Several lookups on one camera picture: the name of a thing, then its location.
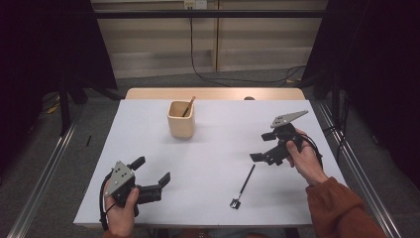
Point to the person's left hand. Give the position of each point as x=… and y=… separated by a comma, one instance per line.
x=120, y=218

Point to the white wall socket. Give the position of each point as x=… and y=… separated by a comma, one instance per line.
x=196, y=4

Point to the person's right hand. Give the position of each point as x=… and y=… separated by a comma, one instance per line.
x=307, y=162

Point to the black curtain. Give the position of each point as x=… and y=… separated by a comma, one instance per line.
x=379, y=66
x=33, y=49

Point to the black horizontal bar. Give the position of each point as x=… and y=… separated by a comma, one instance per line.
x=247, y=14

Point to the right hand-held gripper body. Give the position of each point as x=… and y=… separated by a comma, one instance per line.
x=285, y=132

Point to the beige panelled cabinet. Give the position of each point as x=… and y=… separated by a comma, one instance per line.
x=148, y=43

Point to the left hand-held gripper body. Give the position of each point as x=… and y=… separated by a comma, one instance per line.
x=120, y=175

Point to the small black floor item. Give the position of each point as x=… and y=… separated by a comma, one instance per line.
x=88, y=141

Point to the metal floor rail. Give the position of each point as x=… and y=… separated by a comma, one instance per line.
x=43, y=178
x=363, y=188

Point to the white table sheet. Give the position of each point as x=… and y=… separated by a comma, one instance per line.
x=214, y=158

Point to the beige square pen holder cup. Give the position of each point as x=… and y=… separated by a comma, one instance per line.
x=181, y=127

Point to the wooden table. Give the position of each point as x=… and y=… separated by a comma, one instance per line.
x=214, y=93

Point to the black metal stand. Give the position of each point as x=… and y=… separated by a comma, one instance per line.
x=64, y=109

